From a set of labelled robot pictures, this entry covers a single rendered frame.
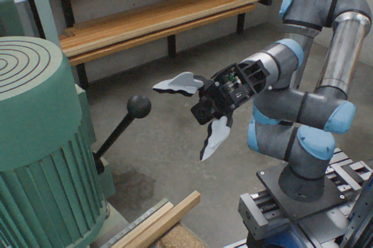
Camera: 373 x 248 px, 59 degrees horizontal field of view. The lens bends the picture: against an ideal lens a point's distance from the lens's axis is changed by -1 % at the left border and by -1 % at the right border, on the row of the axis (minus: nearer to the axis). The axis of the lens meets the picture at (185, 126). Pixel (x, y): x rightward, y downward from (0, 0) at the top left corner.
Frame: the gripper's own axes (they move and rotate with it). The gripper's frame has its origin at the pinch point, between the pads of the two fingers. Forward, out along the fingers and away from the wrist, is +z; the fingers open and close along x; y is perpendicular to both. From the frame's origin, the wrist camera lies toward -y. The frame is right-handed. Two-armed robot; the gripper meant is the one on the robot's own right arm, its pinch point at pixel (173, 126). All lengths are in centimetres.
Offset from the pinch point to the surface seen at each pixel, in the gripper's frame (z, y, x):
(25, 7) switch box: 6.5, -10.7, -36.0
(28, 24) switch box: 7.0, -13.4, -33.9
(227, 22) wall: -267, -212, -83
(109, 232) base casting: 6, -57, 14
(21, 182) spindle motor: 25.3, 4.2, -3.8
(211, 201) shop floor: -73, -134, 44
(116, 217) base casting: 1, -58, 11
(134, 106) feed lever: 9.0, 9.0, -4.6
